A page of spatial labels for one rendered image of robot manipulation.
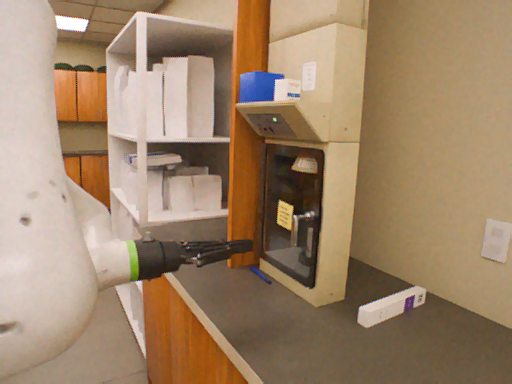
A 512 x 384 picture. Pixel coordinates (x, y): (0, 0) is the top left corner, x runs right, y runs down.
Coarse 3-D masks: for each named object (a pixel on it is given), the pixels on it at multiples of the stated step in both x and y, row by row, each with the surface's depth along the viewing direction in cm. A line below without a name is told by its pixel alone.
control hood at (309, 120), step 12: (240, 108) 111; (252, 108) 105; (264, 108) 99; (276, 108) 94; (288, 108) 90; (300, 108) 87; (312, 108) 88; (324, 108) 90; (288, 120) 95; (300, 120) 90; (312, 120) 89; (324, 120) 91; (300, 132) 96; (312, 132) 91; (324, 132) 92
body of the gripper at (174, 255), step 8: (168, 240) 82; (168, 248) 79; (176, 248) 80; (184, 248) 85; (168, 256) 79; (176, 256) 80; (184, 256) 80; (192, 256) 81; (168, 264) 79; (176, 264) 80; (168, 272) 81
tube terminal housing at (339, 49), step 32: (320, 32) 92; (352, 32) 90; (288, 64) 106; (320, 64) 94; (352, 64) 92; (320, 96) 95; (352, 96) 94; (352, 128) 96; (352, 160) 98; (352, 192) 101; (320, 256) 99; (288, 288) 114; (320, 288) 102
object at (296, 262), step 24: (264, 168) 119; (288, 168) 108; (312, 168) 98; (264, 192) 121; (288, 192) 108; (312, 192) 98; (264, 216) 122; (312, 216) 99; (264, 240) 123; (288, 240) 110; (312, 240) 100; (288, 264) 111; (312, 264) 100; (312, 288) 102
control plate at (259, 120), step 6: (246, 114) 111; (252, 114) 108; (258, 114) 105; (264, 114) 102; (270, 114) 99; (276, 114) 97; (252, 120) 112; (258, 120) 108; (264, 120) 105; (270, 120) 103; (276, 120) 100; (282, 120) 97; (258, 126) 112; (264, 126) 109; (270, 126) 106; (276, 126) 103; (282, 126) 100; (288, 126) 98; (264, 132) 113; (270, 132) 109; (276, 132) 106; (282, 132) 103; (288, 132) 101
